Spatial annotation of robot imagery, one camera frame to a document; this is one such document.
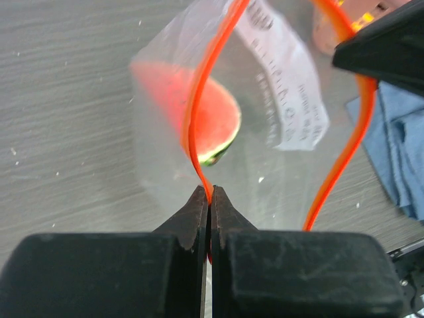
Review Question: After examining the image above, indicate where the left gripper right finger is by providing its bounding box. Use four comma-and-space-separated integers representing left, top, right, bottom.
210, 186, 405, 317

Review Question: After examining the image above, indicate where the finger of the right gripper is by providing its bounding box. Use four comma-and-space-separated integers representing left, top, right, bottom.
332, 0, 423, 96

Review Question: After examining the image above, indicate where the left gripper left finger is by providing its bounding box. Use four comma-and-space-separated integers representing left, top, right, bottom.
1, 186, 208, 317

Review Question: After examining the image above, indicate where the clear red zip top bag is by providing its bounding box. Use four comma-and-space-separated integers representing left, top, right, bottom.
129, 1, 376, 231

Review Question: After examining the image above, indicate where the pink plastic basket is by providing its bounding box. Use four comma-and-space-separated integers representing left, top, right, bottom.
312, 0, 409, 56

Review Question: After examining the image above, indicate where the blue folded cloth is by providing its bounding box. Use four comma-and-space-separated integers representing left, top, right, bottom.
363, 82, 423, 222

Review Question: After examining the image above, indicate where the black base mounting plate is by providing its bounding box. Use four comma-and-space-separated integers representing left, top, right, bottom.
388, 239, 423, 317

